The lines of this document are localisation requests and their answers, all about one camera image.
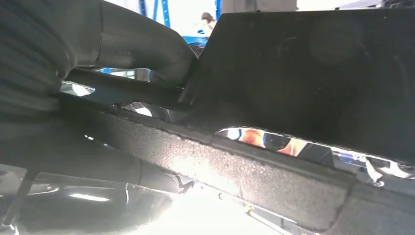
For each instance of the blue metal shelf rack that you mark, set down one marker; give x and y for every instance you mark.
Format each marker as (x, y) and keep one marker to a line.
(166, 13)

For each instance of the person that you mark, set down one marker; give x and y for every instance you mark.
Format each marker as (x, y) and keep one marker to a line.
(207, 22)

